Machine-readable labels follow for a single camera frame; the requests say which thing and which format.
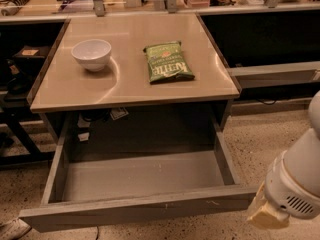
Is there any grey top drawer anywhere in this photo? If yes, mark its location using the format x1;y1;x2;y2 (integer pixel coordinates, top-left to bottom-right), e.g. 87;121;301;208
19;107;255;232

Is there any white ceramic bowl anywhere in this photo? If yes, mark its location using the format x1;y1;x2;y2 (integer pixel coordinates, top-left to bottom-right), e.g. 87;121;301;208
71;39;112;72

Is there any beige top cabinet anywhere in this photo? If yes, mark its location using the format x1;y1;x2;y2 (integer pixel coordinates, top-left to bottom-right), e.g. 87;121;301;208
28;13;239;113

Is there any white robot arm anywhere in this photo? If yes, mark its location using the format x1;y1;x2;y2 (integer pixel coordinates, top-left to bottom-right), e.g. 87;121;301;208
247;91;320;229

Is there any white paper tag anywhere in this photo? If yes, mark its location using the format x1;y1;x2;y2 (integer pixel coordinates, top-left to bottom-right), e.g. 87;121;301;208
78;132;90;142

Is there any grey side shelf rail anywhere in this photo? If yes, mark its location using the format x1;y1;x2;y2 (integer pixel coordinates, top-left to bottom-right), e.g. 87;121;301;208
228;61;320;89

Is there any black box with label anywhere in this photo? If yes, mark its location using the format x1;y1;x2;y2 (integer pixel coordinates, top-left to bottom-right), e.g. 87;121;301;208
13;45;50;62

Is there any green Kettle chips bag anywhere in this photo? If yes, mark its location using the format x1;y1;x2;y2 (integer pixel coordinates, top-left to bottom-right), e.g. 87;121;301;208
143;41;195;84

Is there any white sneaker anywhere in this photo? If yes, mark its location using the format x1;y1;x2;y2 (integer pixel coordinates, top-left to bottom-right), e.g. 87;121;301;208
0;218;31;240

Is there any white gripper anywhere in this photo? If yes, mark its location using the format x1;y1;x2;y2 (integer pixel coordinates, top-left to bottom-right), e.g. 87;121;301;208
247;151;320;230

